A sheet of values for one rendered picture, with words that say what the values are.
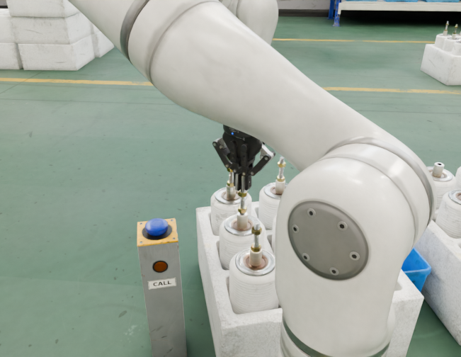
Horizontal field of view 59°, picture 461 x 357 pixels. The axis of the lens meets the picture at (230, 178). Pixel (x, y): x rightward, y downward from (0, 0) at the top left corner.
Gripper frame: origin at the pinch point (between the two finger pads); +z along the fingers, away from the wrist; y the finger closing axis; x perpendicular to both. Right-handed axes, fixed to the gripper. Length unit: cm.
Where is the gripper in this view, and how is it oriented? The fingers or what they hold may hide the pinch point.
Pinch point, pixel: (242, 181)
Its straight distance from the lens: 80.4
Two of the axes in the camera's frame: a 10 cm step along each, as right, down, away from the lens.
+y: 8.4, 2.6, -4.8
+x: 5.4, -4.0, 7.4
